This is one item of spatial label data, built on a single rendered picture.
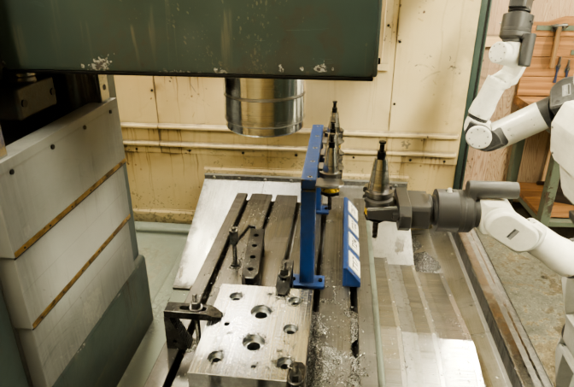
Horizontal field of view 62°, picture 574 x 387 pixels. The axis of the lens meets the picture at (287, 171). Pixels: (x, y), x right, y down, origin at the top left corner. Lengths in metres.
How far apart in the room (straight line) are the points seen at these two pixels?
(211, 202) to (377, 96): 0.83
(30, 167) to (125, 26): 0.33
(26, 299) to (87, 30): 0.52
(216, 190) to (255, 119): 1.26
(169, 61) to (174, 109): 1.27
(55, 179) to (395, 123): 1.35
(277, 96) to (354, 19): 0.20
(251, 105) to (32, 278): 0.54
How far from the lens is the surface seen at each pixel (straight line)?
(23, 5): 0.95
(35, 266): 1.07
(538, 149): 4.10
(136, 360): 1.63
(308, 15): 0.79
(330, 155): 1.24
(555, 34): 3.78
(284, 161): 2.08
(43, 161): 1.05
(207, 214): 2.04
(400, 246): 1.93
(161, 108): 2.13
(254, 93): 0.87
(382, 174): 0.97
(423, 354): 1.44
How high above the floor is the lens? 1.72
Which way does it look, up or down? 23 degrees down
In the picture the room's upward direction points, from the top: straight up
